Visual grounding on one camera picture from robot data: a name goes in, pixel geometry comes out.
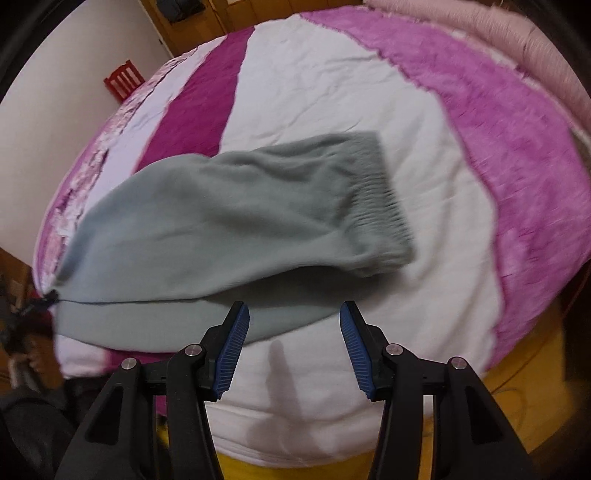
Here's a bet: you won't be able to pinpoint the dark cloth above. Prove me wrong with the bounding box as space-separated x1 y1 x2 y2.
0 376 112 480

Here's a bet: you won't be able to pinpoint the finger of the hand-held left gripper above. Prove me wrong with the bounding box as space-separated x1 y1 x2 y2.
28 291 61 320

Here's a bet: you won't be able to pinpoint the red chair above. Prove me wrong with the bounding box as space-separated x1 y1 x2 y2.
104 60 145 103

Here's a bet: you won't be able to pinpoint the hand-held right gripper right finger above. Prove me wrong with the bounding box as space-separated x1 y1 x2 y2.
339 300 536 480

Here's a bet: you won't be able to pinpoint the yellow garment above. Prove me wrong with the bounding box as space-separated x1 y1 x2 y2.
154 415 384 480

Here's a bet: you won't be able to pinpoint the grey pants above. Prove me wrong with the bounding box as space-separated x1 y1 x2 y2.
48 131 415 347

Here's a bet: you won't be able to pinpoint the pink quilt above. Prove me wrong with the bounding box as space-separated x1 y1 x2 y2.
365 0 587 125

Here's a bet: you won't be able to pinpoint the purple and white striped blanket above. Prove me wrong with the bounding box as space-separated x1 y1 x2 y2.
34 9 591 467

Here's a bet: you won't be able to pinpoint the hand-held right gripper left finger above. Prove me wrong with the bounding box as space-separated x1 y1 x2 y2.
55 301 251 480

